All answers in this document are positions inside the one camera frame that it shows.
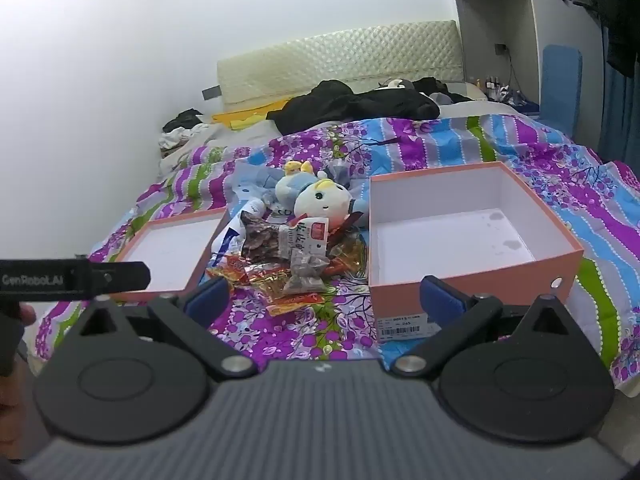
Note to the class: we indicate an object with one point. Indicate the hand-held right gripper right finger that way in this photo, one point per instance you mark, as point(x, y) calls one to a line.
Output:
point(442, 300)

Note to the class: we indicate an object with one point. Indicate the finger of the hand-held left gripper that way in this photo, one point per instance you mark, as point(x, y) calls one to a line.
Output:
point(115, 277)

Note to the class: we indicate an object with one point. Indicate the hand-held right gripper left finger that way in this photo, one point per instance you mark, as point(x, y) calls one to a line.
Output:
point(207, 297)

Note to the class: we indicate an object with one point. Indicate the orange red foil snack packet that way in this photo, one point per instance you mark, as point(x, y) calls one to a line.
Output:
point(227, 270)

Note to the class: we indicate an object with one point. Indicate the pink shoebox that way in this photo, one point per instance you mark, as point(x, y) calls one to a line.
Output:
point(392, 297)

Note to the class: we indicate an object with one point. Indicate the blue and white snack packet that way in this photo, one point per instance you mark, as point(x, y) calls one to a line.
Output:
point(225, 240)

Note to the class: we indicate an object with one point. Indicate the gold foil snack packet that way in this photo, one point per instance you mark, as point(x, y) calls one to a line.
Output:
point(272, 282)

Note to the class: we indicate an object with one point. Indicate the dark brown snack packet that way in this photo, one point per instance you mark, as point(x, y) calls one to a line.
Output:
point(260, 242)

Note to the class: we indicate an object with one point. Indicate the clear packet of dark snacks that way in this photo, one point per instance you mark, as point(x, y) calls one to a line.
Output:
point(306, 275)

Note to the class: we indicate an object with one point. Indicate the clear packet of yellow snacks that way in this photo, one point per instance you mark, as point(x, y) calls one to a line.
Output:
point(350, 255)

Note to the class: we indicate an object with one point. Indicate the person's left hand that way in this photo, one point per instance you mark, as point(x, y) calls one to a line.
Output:
point(28, 315)

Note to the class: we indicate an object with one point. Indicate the pink shoebox lid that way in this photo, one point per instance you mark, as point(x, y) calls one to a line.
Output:
point(170, 250)

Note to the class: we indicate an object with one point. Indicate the white and blue plush doll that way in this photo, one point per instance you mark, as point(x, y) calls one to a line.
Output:
point(320, 200)

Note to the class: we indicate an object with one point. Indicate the purple floral blanket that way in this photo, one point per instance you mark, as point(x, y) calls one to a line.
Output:
point(525, 160)

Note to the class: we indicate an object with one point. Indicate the pile of dark and white clothes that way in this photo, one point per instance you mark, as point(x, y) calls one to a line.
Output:
point(182, 127)

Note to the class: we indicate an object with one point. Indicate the yellow cloth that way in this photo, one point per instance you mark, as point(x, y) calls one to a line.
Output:
point(240, 115)

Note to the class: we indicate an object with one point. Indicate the grey bed sheet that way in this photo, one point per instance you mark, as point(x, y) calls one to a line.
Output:
point(470, 107)

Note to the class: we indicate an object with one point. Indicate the blue cloth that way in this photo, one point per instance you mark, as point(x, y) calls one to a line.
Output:
point(522, 102)

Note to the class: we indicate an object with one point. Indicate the black jacket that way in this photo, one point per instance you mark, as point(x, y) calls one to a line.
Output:
point(350, 107)

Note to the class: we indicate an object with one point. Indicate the group of small bottles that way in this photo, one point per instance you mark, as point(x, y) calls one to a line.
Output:
point(489, 87)

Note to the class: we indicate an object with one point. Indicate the blue padded panel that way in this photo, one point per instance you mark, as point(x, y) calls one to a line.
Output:
point(561, 90)

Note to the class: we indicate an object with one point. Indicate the blue curtain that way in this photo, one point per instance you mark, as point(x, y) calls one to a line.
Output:
point(617, 110)

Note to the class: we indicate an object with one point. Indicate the cream quilted headboard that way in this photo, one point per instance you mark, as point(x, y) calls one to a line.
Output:
point(325, 60)

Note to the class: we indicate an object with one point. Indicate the white wardrobe cabinet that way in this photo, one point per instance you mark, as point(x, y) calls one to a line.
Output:
point(480, 20)

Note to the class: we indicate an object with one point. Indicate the black hanging garment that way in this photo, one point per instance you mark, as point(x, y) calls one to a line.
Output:
point(625, 20)

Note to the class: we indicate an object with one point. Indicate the wall socket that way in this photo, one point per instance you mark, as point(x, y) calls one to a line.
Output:
point(501, 49)

